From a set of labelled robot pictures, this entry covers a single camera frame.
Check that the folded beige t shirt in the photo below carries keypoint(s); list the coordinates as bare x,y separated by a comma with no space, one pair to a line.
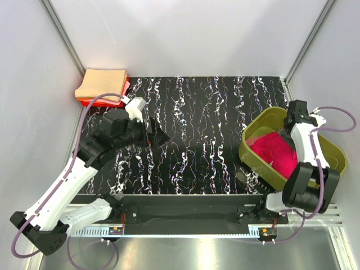
98,82

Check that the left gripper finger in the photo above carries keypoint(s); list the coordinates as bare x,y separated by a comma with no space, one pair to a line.
155,127
156,141

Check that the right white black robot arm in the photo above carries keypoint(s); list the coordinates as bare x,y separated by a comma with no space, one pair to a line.
310,181

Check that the white slotted cable duct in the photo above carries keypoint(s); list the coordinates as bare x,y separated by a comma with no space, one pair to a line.
241,231

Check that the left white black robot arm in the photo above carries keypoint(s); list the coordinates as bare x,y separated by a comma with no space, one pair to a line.
47,224

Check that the left aluminium frame post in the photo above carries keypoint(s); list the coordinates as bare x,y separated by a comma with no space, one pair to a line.
61,31

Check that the olive green plastic bin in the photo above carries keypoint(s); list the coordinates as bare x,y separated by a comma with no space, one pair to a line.
269,120

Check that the aluminium frame post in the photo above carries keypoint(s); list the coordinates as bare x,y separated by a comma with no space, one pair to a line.
315,30
61,31

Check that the folded red orange t shirts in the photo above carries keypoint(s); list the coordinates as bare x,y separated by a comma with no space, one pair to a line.
109,101

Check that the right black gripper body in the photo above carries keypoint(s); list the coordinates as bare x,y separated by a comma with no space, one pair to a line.
259,181

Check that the black marble pattern mat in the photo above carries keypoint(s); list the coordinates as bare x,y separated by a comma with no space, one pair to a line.
204,118

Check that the bright pink t shirt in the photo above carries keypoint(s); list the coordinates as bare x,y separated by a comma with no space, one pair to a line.
276,152

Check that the right aluminium frame post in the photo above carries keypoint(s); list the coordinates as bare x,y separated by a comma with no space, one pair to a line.
315,30

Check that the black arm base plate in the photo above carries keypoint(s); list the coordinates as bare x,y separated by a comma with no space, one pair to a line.
142,208

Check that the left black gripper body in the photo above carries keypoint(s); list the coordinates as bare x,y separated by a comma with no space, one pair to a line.
150,131

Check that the aluminium rail front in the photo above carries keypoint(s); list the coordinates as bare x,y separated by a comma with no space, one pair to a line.
330,218

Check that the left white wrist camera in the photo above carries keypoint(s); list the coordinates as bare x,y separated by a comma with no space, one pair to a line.
134,109

